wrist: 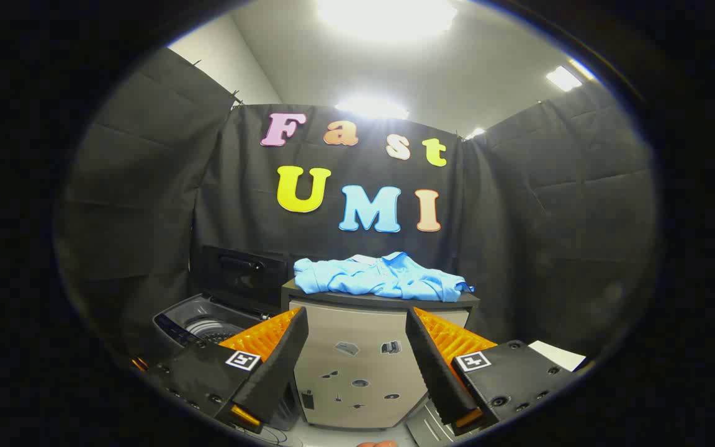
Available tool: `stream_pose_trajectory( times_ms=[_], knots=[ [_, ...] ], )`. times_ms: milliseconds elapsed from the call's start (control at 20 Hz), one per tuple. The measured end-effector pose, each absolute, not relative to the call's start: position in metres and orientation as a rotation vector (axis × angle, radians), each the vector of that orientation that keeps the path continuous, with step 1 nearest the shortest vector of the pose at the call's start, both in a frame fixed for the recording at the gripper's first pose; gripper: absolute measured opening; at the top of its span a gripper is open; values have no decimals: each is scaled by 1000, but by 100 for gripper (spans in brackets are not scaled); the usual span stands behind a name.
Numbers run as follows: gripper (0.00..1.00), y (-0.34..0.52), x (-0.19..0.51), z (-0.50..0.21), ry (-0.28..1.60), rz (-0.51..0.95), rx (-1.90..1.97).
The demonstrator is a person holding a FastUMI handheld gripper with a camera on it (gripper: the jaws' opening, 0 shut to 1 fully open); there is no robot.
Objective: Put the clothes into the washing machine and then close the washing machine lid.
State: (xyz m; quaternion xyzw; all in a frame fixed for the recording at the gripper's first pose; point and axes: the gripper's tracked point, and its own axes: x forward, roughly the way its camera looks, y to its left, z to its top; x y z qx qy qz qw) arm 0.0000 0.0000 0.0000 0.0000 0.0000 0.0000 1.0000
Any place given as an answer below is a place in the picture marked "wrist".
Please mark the grey cabinet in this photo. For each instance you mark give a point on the grey cabinet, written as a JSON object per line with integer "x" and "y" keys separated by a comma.
{"x": 357, "y": 329}

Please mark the light blue polo shirt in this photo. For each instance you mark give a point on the light blue polo shirt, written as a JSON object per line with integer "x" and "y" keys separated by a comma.
{"x": 382, "y": 276}

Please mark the white paper sheet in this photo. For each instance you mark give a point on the white paper sheet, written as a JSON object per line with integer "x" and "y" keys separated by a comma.
{"x": 559, "y": 355}

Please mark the grey washing machine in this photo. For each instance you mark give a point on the grey washing machine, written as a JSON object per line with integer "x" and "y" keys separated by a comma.
{"x": 174, "y": 326}

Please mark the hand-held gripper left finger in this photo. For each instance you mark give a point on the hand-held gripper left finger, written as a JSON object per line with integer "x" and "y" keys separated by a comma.
{"x": 283, "y": 354}

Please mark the black backdrop cloth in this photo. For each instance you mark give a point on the black backdrop cloth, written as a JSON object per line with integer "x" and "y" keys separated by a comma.
{"x": 146, "y": 186}

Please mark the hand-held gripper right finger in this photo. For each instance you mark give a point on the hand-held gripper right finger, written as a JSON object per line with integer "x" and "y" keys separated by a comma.
{"x": 435, "y": 360}

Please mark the grey ribbed panel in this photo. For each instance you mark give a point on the grey ribbed panel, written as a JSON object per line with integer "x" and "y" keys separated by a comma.
{"x": 426, "y": 428}

